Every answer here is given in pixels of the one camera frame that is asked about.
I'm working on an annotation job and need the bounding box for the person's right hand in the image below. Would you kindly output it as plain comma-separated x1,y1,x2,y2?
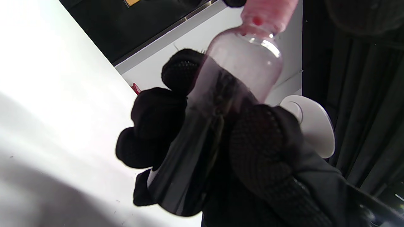
115,49,366,227

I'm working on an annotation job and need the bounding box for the person's left hand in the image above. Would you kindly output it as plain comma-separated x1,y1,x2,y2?
223,0,404,35

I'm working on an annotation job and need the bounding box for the clear plastic soy sauce bottle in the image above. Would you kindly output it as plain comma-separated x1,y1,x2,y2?
147,25,284,218

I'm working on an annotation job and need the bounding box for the red pointed bottle cap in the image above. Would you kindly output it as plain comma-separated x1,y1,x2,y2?
241,0,299,33

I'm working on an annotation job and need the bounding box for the grey and black hand controller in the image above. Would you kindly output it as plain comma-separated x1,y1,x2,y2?
279,95,336,160

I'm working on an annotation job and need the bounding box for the dark grey curtain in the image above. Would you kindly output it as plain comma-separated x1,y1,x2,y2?
302,0,404,205

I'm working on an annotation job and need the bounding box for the black double door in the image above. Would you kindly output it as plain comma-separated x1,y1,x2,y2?
58,0,221,67

